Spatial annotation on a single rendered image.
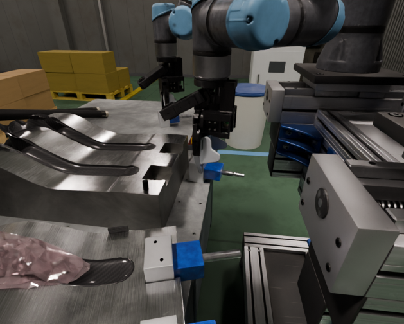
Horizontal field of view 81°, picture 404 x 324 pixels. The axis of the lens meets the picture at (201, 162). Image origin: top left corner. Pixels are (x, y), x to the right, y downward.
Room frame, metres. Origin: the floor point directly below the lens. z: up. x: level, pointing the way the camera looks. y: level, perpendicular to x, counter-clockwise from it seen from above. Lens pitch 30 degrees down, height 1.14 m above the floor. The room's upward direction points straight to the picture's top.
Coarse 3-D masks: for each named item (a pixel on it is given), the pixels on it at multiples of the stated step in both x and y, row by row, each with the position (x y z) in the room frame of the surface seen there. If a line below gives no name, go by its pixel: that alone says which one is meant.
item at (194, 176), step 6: (192, 162) 0.49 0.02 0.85; (192, 168) 0.49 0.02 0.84; (204, 168) 0.49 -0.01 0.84; (210, 168) 0.49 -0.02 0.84; (216, 168) 0.49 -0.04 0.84; (222, 168) 0.50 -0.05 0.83; (192, 174) 0.49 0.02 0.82; (198, 174) 0.48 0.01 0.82; (204, 174) 0.48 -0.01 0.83; (210, 174) 0.48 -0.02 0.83; (216, 174) 0.47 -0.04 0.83; (222, 174) 0.49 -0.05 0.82; (228, 174) 0.48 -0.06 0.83; (234, 174) 0.48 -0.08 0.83; (240, 174) 0.48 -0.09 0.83; (192, 180) 0.49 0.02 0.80; (198, 180) 0.48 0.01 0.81; (204, 180) 0.49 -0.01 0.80; (216, 180) 0.47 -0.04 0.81
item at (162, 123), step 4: (160, 116) 0.85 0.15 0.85; (180, 116) 0.90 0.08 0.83; (184, 116) 0.90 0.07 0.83; (188, 116) 0.91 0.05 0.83; (160, 120) 0.85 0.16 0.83; (168, 120) 0.86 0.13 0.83; (172, 120) 0.87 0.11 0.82; (176, 120) 0.88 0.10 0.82; (160, 124) 0.86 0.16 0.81; (164, 124) 0.86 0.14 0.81; (168, 124) 0.86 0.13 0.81
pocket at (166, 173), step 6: (150, 168) 0.42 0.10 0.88; (156, 168) 0.42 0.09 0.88; (162, 168) 0.42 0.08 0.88; (168, 168) 0.41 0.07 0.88; (150, 174) 0.41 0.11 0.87; (156, 174) 0.42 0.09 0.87; (162, 174) 0.42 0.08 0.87; (168, 174) 0.41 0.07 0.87; (156, 180) 0.40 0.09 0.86; (168, 180) 0.39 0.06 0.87
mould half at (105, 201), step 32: (32, 128) 0.51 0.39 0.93; (96, 128) 0.60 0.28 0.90; (0, 160) 0.37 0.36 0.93; (32, 160) 0.40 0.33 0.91; (96, 160) 0.45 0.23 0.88; (128, 160) 0.44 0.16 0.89; (160, 160) 0.44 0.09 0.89; (0, 192) 0.36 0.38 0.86; (32, 192) 0.35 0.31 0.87; (64, 192) 0.34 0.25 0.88; (96, 192) 0.33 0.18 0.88; (128, 192) 0.33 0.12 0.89; (160, 192) 0.33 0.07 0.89; (96, 224) 0.34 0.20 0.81; (128, 224) 0.33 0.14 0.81; (160, 224) 0.32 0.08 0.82
